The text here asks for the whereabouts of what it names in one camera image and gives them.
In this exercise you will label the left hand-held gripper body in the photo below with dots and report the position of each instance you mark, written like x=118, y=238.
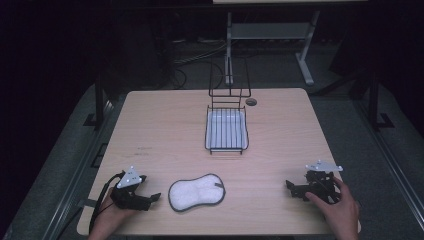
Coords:
x=128, y=196

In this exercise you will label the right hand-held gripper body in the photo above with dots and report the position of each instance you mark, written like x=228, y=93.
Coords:
x=321, y=185

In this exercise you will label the white sponge with grey edge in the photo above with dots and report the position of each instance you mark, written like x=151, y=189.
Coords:
x=196, y=192

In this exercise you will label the person's left hand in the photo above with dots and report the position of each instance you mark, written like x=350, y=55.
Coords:
x=108, y=218

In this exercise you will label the person's right hand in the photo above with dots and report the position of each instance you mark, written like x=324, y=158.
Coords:
x=340, y=210

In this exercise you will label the white plastic drip tray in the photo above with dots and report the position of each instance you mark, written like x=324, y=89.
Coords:
x=226, y=130

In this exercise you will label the grey metal stand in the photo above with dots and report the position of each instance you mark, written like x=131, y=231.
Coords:
x=266, y=31

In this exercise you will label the aluminium floor rail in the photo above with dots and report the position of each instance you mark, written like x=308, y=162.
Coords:
x=393, y=166
x=75, y=173

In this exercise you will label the black metal post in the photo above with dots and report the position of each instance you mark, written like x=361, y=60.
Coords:
x=375, y=103
x=99, y=100

